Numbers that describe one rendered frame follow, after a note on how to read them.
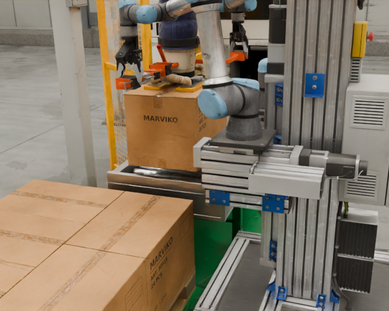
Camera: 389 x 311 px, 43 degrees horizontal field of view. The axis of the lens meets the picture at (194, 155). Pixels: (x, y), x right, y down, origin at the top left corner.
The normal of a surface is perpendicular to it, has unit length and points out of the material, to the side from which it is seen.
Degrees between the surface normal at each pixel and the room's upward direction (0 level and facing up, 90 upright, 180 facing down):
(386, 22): 90
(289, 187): 90
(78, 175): 90
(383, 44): 90
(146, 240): 0
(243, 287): 0
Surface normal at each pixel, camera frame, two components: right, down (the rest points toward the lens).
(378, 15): -0.34, 0.33
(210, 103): -0.70, 0.37
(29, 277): -0.02, -0.94
